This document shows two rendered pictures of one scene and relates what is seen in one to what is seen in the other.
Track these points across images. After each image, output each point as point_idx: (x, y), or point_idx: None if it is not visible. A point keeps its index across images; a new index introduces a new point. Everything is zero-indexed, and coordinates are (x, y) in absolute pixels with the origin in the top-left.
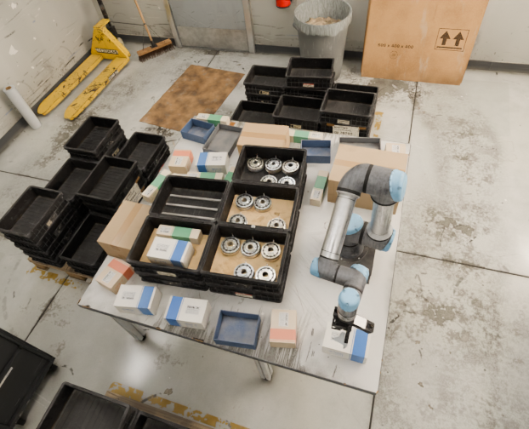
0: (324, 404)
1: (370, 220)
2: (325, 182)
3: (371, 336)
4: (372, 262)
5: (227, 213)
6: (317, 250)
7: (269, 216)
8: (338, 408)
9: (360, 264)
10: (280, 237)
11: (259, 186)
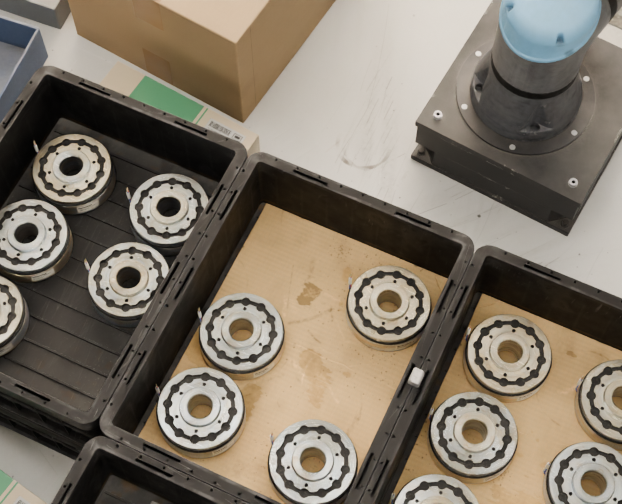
0: None
1: (383, 17)
2: (171, 89)
3: None
4: (611, 47)
5: None
6: (464, 221)
7: (312, 328)
8: None
9: (608, 83)
10: (471, 294)
11: (179, 308)
